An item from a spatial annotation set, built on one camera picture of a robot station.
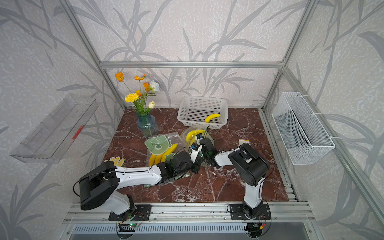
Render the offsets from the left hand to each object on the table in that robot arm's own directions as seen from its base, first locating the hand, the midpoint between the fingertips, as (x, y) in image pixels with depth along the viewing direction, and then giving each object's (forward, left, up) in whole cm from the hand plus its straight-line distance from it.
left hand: (205, 160), depth 80 cm
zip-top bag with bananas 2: (+11, +28, -6) cm, 31 cm away
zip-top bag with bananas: (+23, +14, -5) cm, 27 cm away
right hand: (+13, +7, -10) cm, 18 cm away
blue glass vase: (+26, +38, -1) cm, 46 cm away
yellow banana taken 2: (+20, +9, -5) cm, 22 cm away
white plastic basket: (+48, +9, -11) cm, 50 cm away
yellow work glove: (+5, +54, -12) cm, 55 cm away
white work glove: (+19, -26, -11) cm, 34 cm away
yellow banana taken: (+38, -3, -9) cm, 39 cm away
